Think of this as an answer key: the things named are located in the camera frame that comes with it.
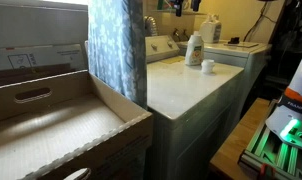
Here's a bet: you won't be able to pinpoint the metal water faucet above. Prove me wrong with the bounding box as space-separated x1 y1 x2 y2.
172 28 181 43
181 29 190 42

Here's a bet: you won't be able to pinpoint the open brown cardboard box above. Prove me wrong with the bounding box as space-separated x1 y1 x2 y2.
0 69 154 180

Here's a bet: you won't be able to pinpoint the small black object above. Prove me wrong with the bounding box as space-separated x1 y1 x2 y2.
227 36 241 45

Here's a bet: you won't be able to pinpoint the green container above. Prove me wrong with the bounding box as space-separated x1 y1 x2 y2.
157 0 172 10

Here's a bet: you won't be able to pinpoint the wooden platform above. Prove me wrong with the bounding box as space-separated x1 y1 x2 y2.
209 97 271 180

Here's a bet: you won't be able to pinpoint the white washing machine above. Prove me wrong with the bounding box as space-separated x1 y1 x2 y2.
176 39 273 118

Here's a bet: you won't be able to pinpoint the blue floral fabric cover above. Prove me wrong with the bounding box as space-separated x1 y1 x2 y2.
87 0 148 109

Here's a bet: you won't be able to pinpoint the large white detergent jug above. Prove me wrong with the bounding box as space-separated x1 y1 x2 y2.
199 13 223 44

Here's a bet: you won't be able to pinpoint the white bottle lid cap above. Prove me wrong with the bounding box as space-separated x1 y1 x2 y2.
200 59 216 75

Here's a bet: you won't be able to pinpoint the yellow paper sheet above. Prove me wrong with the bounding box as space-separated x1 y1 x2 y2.
160 55 187 65

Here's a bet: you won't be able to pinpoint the flat printed cardboard box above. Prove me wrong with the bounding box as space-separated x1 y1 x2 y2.
0 43 89 88

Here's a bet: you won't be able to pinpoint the white fabric softener bottle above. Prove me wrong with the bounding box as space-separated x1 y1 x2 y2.
184 31 205 67

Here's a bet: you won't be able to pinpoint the flexible aluminium vent hose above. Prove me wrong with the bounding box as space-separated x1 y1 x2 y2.
144 15 160 38

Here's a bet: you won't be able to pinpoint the white clothes dryer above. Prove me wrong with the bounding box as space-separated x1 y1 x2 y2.
144 34 245 180

